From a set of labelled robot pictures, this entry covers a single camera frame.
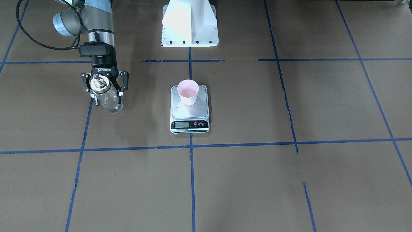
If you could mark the pink paper cup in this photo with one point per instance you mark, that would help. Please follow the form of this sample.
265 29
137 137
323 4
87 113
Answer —
188 91

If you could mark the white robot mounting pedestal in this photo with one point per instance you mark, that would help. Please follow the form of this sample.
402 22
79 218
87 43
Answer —
189 23

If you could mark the glass sauce bottle metal spout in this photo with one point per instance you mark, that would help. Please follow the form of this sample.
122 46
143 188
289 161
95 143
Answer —
105 94

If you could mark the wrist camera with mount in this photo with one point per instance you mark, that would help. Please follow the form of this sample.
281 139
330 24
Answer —
91 49

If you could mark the digital kitchen scale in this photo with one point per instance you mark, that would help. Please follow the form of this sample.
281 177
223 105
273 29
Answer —
189 119

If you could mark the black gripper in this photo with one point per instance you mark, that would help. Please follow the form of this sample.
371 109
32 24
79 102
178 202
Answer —
104 69

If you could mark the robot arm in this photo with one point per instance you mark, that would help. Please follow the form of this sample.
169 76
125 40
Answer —
90 17

